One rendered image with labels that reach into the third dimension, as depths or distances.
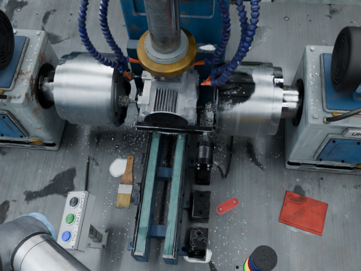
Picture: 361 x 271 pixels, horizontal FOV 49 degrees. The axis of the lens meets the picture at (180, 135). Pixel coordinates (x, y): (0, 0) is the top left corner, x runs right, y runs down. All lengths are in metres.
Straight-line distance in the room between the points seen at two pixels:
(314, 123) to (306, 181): 0.36
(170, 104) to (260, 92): 0.29
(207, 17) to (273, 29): 0.55
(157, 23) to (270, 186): 0.74
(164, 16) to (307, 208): 0.84
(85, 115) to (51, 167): 0.34
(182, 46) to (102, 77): 0.28
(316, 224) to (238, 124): 0.46
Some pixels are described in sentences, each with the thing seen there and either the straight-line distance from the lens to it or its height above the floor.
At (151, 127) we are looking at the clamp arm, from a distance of 1.32.
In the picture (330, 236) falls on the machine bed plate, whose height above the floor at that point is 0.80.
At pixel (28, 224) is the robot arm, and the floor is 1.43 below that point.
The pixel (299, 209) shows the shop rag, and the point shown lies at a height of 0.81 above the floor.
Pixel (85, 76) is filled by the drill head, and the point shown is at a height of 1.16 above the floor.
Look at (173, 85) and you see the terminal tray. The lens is 1.28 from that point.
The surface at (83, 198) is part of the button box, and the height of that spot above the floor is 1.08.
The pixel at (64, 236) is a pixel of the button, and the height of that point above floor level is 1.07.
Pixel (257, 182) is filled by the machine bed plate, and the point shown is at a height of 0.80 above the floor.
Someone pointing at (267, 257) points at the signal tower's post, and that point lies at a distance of 1.01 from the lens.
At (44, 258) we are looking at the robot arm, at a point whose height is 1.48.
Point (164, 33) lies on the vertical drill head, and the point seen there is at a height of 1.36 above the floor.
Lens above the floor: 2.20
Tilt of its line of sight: 64 degrees down
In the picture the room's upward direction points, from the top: 5 degrees counter-clockwise
